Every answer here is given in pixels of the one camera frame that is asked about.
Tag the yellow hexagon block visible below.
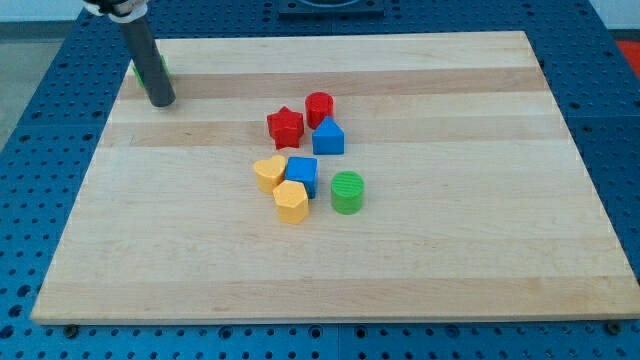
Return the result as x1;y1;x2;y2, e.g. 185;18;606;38
273;180;309;224

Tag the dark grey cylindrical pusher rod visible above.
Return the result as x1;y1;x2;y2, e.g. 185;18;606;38
119;17;176;108

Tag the blue triangle block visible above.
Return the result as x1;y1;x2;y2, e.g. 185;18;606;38
312;116;345;155

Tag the white black rod mount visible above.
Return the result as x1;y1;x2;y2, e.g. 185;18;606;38
83;0;148;24

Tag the yellow heart block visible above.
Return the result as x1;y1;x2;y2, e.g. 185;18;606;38
253;155;287;195

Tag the red star block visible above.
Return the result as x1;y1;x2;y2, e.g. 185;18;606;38
267;106;305;150

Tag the blue cube block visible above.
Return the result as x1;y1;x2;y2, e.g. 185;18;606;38
285;157;318;199

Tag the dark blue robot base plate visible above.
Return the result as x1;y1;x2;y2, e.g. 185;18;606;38
275;0;385;18

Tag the light wooden board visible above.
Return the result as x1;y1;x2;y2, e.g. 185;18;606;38
31;31;639;325

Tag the green cylinder block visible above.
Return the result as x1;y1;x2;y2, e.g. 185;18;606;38
331;171;365;215

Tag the red cylinder block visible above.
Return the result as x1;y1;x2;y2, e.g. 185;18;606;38
305;92;334;129

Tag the green block behind rod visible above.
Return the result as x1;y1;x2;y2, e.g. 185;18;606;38
132;55;171;89

